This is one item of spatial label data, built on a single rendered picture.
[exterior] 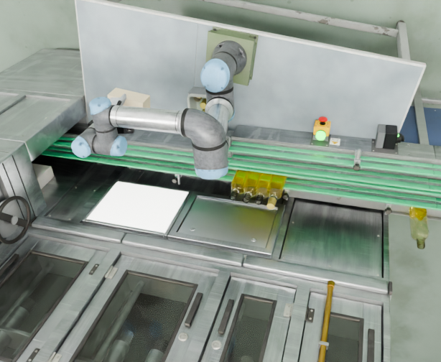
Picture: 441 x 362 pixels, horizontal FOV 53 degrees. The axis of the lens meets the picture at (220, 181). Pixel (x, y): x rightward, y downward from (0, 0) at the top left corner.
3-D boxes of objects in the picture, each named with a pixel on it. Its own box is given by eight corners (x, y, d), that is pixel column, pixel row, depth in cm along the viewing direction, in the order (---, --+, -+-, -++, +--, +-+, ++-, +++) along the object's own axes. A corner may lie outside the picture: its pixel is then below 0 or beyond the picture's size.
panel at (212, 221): (116, 183, 233) (82, 225, 206) (115, 179, 231) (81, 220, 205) (285, 209, 210) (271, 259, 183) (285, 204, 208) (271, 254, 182)
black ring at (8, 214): (28, 221, 207) (-3, 252, 190) (14, 184, 194) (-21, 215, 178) (36, 223, 205) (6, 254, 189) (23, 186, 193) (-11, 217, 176)
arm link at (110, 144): (114, 134, 153) (87, 131, 156) (121, 161, 160) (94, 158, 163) (124, 123, 159) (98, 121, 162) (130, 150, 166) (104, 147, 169)
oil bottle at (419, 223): (408, 210, 202) (411, 248, 181) (414, 200, 198) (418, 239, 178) (420, 214, 201) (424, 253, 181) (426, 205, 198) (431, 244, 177)
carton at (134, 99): (115, 87, 189) (107, 95, 183) (150, 95, 186) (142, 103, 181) (117, 112, 197) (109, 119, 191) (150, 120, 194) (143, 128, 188)
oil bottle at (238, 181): (241, 169, 216) (229, 195, 200) (240, 160, 213) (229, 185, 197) (252, 171, 215) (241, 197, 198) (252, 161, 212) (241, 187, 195)
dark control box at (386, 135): (375, 138, 200) (375, 147, 194) (378, 123, 196) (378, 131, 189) (394, 140, 198) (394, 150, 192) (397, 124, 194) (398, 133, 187)
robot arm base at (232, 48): (217, 35, 186) (210, 43, 178) (251, 47, 184) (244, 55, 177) (210, 67, 196) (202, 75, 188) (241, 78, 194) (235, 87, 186)
